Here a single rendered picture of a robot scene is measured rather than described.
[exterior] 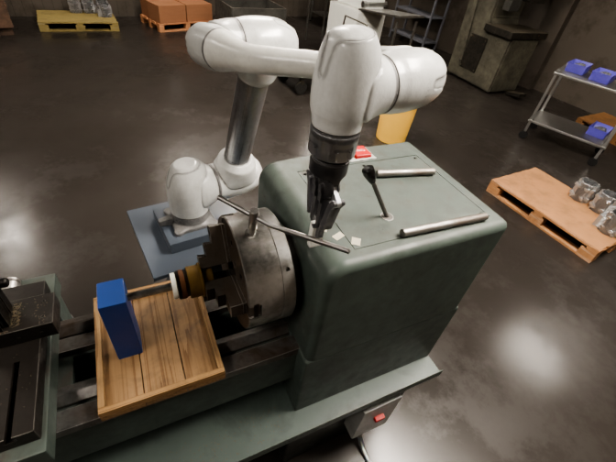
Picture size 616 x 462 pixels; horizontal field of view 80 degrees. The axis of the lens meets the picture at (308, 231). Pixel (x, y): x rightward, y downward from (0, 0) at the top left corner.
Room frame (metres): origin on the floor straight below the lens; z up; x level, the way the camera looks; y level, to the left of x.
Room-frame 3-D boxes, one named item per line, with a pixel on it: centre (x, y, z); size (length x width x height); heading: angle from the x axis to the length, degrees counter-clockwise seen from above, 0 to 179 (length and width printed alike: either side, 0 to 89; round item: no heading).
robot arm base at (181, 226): (1.15, 0.52, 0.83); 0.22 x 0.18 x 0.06; 128
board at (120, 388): (0.55, 0.38, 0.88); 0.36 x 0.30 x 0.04; 31
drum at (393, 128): (3.96, -0.76, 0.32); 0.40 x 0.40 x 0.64
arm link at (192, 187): (1.17, 0.49, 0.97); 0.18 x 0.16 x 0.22; 131
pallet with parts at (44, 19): (6.26, 4.20, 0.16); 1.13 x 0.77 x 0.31; 128
